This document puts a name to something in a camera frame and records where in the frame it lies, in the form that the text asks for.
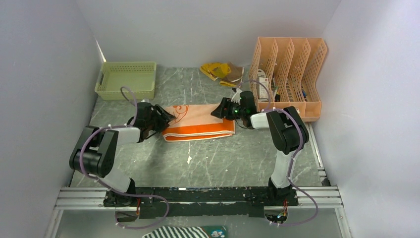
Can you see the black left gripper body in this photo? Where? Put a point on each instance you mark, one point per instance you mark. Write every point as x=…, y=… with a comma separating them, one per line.
x=154, y=123

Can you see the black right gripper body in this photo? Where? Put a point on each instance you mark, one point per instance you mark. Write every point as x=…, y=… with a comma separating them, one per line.
x=237, y=111

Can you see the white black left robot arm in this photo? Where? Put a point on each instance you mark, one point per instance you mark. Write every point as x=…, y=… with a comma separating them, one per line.
x=95, y=150

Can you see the green plastic basket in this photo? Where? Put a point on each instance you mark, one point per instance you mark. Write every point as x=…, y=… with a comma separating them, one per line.
x=139, y=77

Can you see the white red paper card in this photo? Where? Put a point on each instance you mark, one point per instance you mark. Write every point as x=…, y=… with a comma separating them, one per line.
x=263, y=85

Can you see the teal patterned cloth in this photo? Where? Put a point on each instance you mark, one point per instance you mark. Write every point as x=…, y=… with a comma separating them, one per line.
x=215, y=231

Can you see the orange plastic file organizer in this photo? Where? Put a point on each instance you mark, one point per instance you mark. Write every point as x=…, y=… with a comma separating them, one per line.
x=292, y=65

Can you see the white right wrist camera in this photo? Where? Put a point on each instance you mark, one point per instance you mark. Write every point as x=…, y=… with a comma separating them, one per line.
x=236, y=96

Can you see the yellow brown towel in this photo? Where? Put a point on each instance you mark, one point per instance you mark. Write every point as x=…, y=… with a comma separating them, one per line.
x=228, y=74

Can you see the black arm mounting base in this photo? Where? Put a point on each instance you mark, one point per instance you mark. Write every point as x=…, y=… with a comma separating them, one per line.
x=203, y=201

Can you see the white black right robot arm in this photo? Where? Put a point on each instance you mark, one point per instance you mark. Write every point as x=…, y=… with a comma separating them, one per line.
x=288, y=134

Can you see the orange white patterned towel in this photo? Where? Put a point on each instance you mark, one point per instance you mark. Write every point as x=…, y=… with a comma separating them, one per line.
x=194, y=122

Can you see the black white striped towel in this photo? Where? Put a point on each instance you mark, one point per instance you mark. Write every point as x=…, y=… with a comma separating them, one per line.
x=177, y=232

